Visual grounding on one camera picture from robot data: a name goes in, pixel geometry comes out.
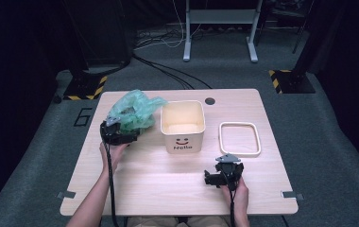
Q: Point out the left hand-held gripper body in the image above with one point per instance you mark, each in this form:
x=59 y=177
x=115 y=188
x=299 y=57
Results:
x=113 y=134

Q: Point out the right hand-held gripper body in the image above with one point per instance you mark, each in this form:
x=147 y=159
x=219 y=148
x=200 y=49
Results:
x=229 y=171

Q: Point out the green plastic trash bag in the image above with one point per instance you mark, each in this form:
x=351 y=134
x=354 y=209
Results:
x=136 y=110

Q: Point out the cream trash bin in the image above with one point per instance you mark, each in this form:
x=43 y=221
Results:
x=171 y=142

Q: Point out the person's left hand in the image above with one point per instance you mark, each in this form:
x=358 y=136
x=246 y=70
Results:
x=113 y=156

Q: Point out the person's right hand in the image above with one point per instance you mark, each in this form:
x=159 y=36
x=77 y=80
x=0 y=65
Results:
x=242 y=197

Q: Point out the crumpled paper waste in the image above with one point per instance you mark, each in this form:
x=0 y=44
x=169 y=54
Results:
x=127 y=111

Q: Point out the black stand with striped base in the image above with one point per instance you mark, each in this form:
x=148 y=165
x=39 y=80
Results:
x=294 y=82
x=84 y=86

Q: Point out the small black floor disc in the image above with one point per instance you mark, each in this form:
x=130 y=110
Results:
x=57 y=99

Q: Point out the grey tape piece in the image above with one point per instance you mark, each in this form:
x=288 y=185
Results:
x=66 y=195
x=292 y=195

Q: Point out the black cabinet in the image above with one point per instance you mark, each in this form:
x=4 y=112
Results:
x=105 y=31

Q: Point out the white metal desk frame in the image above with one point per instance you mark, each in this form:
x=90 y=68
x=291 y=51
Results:
x=220 y=15

